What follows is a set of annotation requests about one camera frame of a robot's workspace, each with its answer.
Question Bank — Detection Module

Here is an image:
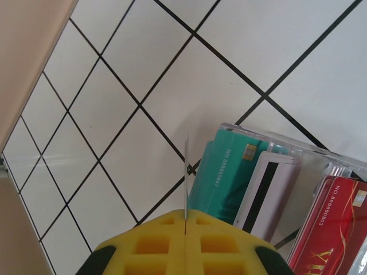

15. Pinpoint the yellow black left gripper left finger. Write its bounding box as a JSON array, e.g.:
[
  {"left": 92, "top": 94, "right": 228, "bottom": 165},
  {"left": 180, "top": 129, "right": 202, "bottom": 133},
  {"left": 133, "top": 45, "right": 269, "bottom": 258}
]
[{"left": 76, "top": 209, "right": 186, "bottom": 275}]

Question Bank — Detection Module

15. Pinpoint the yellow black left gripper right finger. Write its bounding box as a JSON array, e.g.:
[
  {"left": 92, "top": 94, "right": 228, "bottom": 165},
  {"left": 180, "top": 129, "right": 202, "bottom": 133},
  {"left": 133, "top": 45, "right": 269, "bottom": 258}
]
[{"left": 186, "top": 209, "right": 296, "bottom": 275}]

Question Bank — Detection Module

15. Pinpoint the thin plastic card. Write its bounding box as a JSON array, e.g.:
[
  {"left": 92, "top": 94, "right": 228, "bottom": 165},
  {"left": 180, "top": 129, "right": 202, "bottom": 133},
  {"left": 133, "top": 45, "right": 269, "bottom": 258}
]
[{"left": 182, "top": 131, "right": 191, "bottom": 237}]

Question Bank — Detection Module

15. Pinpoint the teal chip card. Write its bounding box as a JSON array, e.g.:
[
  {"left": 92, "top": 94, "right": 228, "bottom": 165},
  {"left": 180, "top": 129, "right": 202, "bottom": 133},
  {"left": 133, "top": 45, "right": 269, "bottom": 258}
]
[{"left": 188, "top": 128, "right": 272, "bottom": 230}]

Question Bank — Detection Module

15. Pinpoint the white card with black stripe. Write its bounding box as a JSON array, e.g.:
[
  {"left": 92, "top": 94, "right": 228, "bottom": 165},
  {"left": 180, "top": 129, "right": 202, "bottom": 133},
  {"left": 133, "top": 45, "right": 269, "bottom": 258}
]
[{"left": 233, "top": 151, "right": 302, "bottom": 242}]

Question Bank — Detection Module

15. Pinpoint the red card stack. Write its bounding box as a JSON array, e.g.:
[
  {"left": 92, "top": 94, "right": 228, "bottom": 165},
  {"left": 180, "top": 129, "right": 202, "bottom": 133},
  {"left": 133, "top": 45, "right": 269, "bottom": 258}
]
[{"left": 286, "top": 176, "right": 367, "bottom": 275}]

